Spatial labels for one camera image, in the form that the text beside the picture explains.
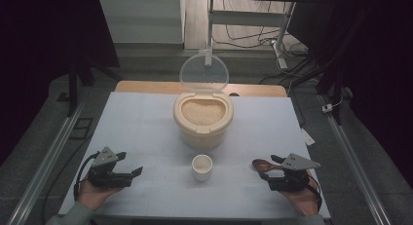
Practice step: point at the white cabinet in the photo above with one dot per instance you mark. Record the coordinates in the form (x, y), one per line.
(139, 20)

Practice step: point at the person's left hand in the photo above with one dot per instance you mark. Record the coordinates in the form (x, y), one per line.
(94, 195)

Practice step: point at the brown wooden spoon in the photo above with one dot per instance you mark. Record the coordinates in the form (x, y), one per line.
(261, 165)

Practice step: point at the small white box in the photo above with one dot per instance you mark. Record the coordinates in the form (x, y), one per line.
(327, 108)

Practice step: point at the wooden table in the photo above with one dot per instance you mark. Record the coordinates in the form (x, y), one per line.
(146, 87)

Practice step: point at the cream rice container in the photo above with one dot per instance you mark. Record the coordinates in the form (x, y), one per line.
(203, 135)

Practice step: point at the person's right hand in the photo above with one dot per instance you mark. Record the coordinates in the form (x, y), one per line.
(302, 200)

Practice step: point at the white paper tag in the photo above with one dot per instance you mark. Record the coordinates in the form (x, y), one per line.
(307, 137)

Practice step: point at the uncooked rice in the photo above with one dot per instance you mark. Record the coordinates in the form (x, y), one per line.
(203, 112)

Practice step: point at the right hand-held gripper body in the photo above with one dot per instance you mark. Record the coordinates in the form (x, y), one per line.
(290, 181)

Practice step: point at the black curtain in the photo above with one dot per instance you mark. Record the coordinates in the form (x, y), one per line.
(380, 72)
(39, 56)

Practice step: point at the white metal desk frame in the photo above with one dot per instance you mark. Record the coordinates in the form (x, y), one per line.
(246, 18)

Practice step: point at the white table cover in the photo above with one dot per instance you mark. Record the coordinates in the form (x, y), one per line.
(146, 127)

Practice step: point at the black stand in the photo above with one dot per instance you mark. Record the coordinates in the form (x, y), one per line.
(73, 88)
(336, 98)

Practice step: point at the white cup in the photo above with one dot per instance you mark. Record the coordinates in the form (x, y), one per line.
(202, 173)

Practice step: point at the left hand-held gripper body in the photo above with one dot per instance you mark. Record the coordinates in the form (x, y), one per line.
(104, 178)

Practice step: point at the clear round container lid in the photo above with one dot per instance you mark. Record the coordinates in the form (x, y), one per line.
(204, 72)

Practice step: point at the aluminium rail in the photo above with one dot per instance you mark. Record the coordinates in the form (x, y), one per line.
(48, 160)
(354, 160)

